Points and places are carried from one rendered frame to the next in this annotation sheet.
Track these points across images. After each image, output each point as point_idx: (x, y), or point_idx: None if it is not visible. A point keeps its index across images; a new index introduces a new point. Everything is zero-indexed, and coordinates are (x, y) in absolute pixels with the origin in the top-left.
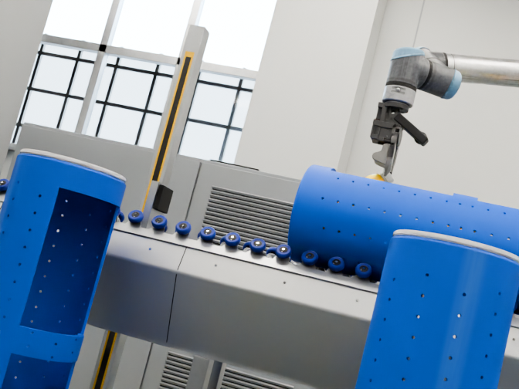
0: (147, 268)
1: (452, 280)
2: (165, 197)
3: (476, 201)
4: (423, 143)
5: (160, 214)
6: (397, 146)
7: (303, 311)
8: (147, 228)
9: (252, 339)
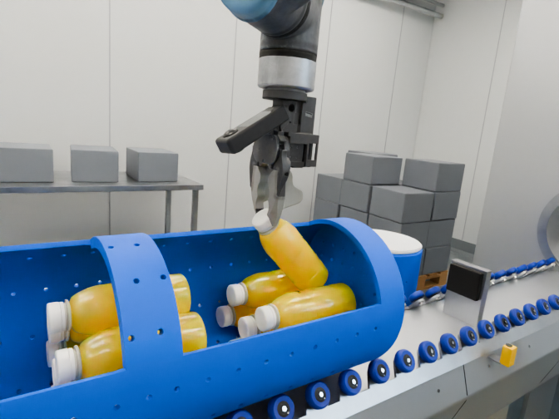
0: None
1: None
2: (461, 279)
3: (90, 239)
4: (220, 150)
5: (472, 300)
6: (269, 165)
7: None
8: (447, 309)
9: None
